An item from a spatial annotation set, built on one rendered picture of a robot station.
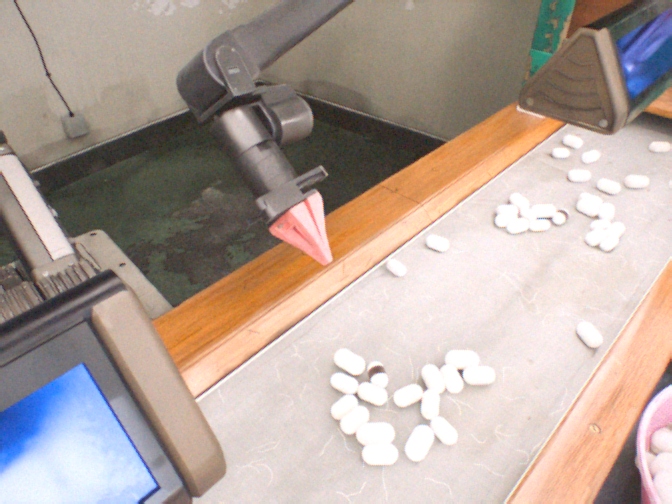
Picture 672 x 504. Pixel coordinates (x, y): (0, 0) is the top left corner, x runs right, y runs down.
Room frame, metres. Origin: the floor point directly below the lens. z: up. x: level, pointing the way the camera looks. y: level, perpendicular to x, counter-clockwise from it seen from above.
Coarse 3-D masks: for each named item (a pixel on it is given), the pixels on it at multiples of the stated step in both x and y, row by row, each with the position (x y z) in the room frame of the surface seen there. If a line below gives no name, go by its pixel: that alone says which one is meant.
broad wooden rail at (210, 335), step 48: (480, 144) 0.88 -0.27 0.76; (528, 144) 0.91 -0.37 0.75; (384, 192) 0.71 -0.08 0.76; (432, 192) 0.71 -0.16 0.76; (336, 240) 0.58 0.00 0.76; (384, 240) 0.59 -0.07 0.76; (240, 288) 0.48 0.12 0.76; (288, 288) 0.48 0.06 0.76; (336, 288) 0.50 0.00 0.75; (192, 336) 0.40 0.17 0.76; (240, 336) 0.41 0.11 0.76; (192, 384) 0.35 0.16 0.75
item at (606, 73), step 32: (640, 0) 0.44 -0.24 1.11; (576, 32) 0.38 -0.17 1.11; (608, 32) 0.38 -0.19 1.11; (640, 32) 0.42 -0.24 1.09; (544, 64) 0.39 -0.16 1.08; (576, 64) 0.37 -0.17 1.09; (608, 64) 0.36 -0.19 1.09; (640, 64) 0.40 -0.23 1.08; (544, 96) 0.39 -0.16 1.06; (576, 96) 0.37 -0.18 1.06; (608, 96) 0.36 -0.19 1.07; (640, 96) 0.38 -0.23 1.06; (608, 128) 0.35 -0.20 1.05
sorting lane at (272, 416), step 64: (576, 128) 1.00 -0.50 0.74; (640, 128) 1.00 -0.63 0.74; (512, 192) 0.75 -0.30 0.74; (576, 192) 0.75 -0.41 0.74; (640, 192) 0.75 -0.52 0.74; (448, 256) 0.58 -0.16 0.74; (512, 256) 0.58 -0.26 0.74; (576, 256) 0.58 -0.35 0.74; (640, 256) 0.58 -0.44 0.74; (320, 320) 0.45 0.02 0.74; (384, 320) 0.45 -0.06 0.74; (448, 320) 0.45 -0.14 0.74; (512, 320) 0.45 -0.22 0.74; (576, 320) 0.45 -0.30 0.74; (256, 384) 0.35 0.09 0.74; (320, 384) 0.35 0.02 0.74; (512, 384) 0.35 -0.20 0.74; (576, 384) 0.35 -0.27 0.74; (256, 448) 0.28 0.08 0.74; (320, 448) 0.28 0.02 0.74; (448, 448) 0.28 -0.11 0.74; (512, 448) 0.28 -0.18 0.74
